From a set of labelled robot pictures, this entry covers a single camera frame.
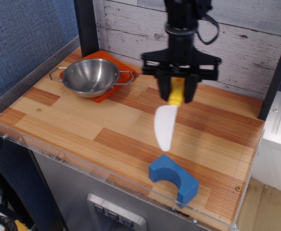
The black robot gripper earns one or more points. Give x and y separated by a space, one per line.
180 59

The yellow handled white toy knife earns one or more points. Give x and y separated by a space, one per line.
165 116

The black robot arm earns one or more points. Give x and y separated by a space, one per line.
183 17

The yellow and black object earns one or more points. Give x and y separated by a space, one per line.
12 225

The blue arch shaped block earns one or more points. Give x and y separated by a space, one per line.
164 168

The silver button control panel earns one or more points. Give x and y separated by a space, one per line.
104 212

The clear acrylic front guard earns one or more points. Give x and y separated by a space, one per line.
159 210

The stainless steel two-handled bowl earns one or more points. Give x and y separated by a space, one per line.
92 78

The black right vertical post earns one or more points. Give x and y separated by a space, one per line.
271 93

